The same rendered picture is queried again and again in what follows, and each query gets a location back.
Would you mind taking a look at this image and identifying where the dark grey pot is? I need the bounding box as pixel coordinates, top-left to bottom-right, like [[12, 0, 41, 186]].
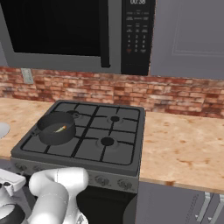
[[34, 111, 77, 146]]

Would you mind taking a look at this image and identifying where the dark grey stove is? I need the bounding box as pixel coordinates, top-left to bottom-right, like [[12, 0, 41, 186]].
[[10, 99, 146, 224]]

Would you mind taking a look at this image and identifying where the orange and green vegetable piece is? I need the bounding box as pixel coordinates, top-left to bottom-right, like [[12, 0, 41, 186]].
[[54, 124, 67, 134]]

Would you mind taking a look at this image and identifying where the grey stove knob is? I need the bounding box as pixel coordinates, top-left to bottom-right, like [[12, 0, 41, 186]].
[[116, 178, 133, 191], [94, 175, 110, 187], [15, 163, 27, 172]]

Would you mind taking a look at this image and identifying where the grey microwave oven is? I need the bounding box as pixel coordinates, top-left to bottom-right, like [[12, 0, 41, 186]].
[[0, 0, 157, 76]]

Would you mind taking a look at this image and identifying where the black oven door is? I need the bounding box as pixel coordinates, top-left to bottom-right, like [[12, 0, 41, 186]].
[[74, 185, 138, 224]]

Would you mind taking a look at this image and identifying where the dark microwave door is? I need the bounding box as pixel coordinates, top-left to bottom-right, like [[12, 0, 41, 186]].
[[0, 0, 123, 74]]

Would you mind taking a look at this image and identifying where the grey base cupboard door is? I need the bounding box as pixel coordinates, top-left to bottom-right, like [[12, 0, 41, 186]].
[[200, 192, 224, 224], [135, 180, 207, 224]]

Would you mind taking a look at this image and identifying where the pale grey round object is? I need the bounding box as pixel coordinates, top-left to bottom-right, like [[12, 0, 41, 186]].
[[0, 122, 11, 140]]

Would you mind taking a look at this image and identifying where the black microwave door handle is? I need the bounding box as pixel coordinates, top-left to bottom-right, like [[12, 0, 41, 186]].
[[98, 0, 111, 68]]

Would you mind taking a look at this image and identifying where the grey wall socket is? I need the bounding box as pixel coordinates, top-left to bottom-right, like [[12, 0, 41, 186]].
[[20, 67, 35, 85]]

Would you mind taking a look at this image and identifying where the grey wall cupboard door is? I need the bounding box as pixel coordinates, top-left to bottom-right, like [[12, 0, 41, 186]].
[[150, 0, 224, 81]]

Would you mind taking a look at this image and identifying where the grey cupboard handle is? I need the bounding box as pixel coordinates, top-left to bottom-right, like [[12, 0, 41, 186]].
[[207, 193, 224, 224], [195, 192, 212, 223]]

